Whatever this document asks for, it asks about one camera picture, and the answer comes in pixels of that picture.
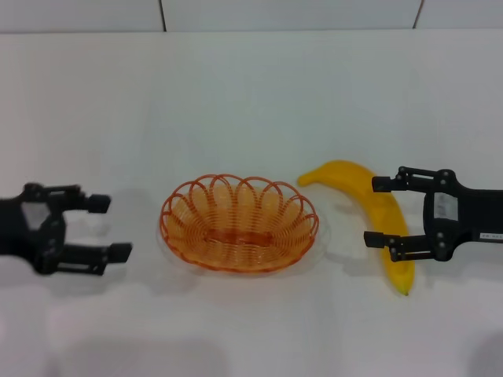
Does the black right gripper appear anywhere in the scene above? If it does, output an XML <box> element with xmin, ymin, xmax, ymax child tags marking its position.
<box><xmin>363</xmin><ymin>166</ymin><xmax>503</xmax><ymax>263</ymax></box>

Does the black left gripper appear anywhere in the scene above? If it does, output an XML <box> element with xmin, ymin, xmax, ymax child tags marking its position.
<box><xmin>0</xmin><ymin>183</ymin><xmax>134</xmax><ymax>277</ymax></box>

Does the yellow banana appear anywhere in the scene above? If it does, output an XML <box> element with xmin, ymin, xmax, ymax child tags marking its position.
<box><xmin>297</xmin><ymin>159</ymin><xmax>417</xmax><ymax>297</ymax></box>

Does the orange wire basket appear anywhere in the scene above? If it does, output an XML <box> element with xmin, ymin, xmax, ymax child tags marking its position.
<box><xmin>160</xmin><ymin>172</ymin><xmax>321</xmax><ymax>274</ymax></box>

